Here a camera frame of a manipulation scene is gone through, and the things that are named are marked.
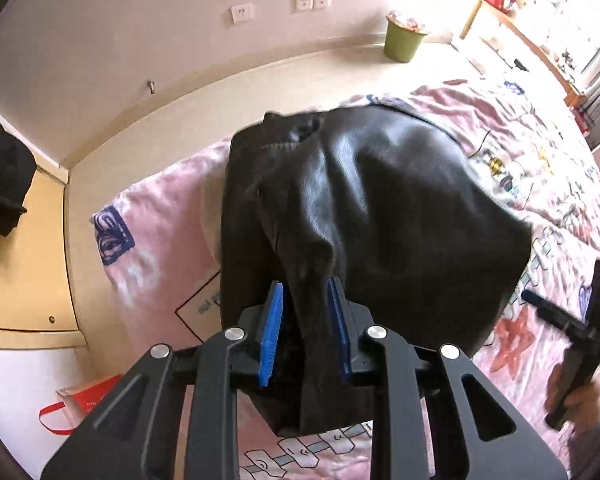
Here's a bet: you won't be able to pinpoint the pink printed blanket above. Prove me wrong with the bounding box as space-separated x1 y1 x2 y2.
90 79 600 480

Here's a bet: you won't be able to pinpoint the black hanging garment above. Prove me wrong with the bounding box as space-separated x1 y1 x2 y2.
0 67 36 237

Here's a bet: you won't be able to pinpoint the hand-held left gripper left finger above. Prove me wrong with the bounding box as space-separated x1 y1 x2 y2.
40 280 286 480

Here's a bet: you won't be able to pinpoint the person's right hand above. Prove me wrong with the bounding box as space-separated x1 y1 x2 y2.
546 364 600 428

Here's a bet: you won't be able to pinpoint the wooden desk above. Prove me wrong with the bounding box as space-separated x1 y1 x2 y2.
459 0 588 108

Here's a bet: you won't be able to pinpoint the wooden wardrobe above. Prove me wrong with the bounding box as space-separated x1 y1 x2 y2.
0 160 88 348

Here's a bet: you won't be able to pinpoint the green trash bin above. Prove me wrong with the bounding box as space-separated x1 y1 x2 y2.
384 12 429 63

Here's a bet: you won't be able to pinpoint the red shopping bag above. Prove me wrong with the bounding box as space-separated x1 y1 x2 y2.
39 375 123 436

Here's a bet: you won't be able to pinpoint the black leather jacket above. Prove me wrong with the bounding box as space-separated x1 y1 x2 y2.
219 106 533 438

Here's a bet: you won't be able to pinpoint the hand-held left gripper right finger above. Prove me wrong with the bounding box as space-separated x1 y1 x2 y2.
326 276 570 480

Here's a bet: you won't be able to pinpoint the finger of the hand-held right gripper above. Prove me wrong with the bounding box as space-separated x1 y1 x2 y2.
521 290 588 341

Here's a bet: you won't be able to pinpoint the person's right forearm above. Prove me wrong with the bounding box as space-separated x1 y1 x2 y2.
567 410 600 480

